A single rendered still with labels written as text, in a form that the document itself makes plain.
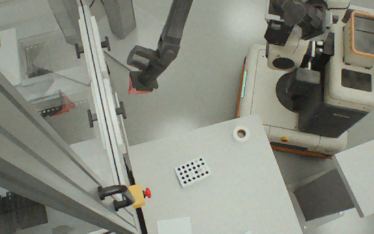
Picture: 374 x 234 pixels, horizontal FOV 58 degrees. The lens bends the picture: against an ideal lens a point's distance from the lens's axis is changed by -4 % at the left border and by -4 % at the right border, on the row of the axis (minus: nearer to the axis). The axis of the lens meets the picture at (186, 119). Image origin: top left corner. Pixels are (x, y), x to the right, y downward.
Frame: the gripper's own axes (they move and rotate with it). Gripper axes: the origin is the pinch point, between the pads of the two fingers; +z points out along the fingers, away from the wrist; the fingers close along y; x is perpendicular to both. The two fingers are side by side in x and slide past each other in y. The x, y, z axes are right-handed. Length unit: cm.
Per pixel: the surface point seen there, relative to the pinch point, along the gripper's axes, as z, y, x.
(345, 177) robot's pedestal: -25, -75, 51
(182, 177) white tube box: 9.5, -18.4, 32.2
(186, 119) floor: 65, -79, -18
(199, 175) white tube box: 5.3, -23.6, 33.7
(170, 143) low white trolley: 12.4, -19.6, 16.9
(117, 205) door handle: -28, 31, 45
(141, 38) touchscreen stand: 71, -65, -86
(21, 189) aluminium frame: -64, 59, 49
